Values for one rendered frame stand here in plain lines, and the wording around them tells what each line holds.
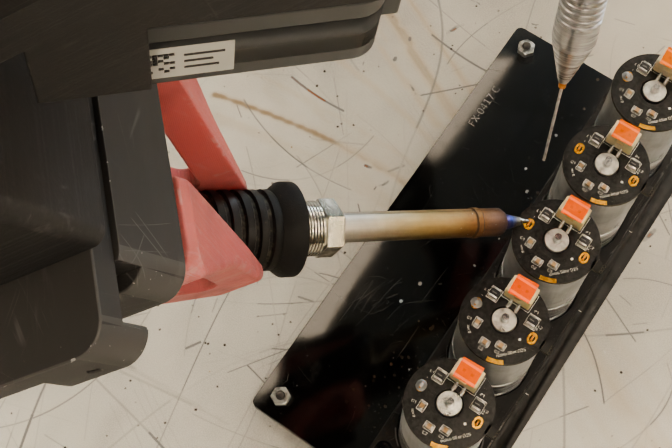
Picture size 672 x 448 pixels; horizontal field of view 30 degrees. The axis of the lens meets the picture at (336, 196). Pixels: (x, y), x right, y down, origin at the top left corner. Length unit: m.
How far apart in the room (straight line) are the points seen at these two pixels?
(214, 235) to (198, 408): 0.16
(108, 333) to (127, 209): 0.02
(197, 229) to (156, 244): 0.02
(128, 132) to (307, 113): 0.21
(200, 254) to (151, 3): 0.08
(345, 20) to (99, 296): 0.06
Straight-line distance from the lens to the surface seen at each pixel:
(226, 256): 0.27
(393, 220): 0.33
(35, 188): 0.20
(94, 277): 0.21
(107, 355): 0.22
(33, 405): 0.42
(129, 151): 0.23
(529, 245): 0.36
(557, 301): 0.38
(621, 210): 0.38
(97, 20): 0.17
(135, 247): 0.22
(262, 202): 0.31
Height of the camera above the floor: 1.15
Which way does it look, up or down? 69 degrees down
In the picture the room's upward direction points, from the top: 2 degrees counter-clockwise
